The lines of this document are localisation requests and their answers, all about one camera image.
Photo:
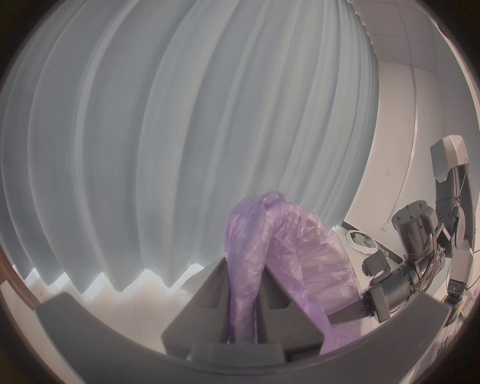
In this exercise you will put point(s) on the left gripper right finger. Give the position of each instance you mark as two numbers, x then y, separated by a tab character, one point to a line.
288	322

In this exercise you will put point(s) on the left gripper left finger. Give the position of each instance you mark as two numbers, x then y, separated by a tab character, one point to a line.
202	318

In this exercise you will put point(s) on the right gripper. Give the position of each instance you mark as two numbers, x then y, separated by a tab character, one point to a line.
393	292

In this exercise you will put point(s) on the purple plastic bag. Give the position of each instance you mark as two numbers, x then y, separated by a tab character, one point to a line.
300	255

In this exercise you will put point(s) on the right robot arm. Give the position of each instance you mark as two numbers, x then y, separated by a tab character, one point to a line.
414	225

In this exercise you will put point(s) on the white rimmed green basin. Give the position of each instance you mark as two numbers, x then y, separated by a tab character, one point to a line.
362	242

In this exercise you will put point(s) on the blue-green curtain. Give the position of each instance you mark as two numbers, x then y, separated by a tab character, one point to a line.
168	131

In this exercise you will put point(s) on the wooden chair with white cushions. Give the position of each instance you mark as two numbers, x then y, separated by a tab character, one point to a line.
7	270

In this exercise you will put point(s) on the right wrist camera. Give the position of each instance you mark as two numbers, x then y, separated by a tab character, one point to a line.
375	262

